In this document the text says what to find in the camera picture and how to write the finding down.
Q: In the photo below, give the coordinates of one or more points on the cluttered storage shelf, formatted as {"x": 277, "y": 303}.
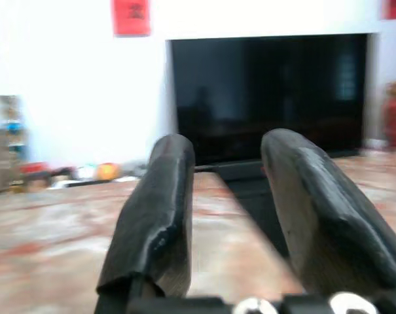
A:
{"x": 4, "y": 144}

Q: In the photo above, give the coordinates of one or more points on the large black television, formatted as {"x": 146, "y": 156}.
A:
{"x": 250, "y": 91}

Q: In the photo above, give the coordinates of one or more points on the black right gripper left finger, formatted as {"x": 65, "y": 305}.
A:
{"x": 158, "y": 209}

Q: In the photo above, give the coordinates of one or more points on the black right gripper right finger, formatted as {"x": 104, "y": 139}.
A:
{"x": 325, "y": 212}

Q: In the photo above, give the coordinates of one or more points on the orange round object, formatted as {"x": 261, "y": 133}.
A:
{"x": 108, "y": 171}

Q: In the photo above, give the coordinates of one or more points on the small red box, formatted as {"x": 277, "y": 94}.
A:
{"x": 35, "y": 171}

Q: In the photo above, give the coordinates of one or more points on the red and gold decoration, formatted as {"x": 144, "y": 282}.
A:
{"x": 395, "y": 117}

